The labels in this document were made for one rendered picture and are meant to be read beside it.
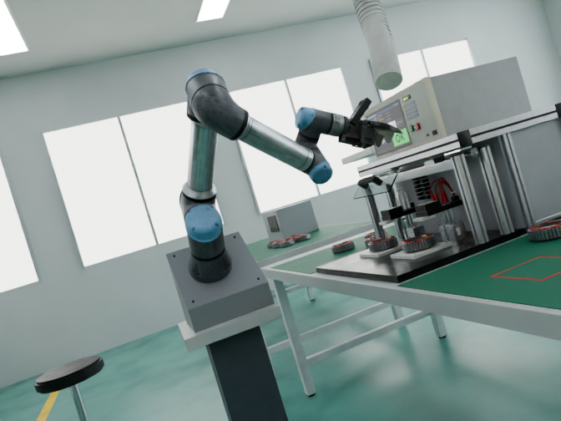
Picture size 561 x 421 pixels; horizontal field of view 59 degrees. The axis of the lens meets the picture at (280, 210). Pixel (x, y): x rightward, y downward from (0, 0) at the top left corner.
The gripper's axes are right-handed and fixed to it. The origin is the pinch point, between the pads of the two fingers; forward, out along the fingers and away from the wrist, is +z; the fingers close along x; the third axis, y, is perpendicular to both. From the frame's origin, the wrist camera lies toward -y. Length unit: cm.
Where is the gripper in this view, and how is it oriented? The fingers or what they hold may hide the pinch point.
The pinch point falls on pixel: (394, 131)
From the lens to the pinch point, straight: 179.0
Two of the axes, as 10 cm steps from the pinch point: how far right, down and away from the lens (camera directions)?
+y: -1.2, 9.9, -1.1
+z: 9.5, 1.5, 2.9
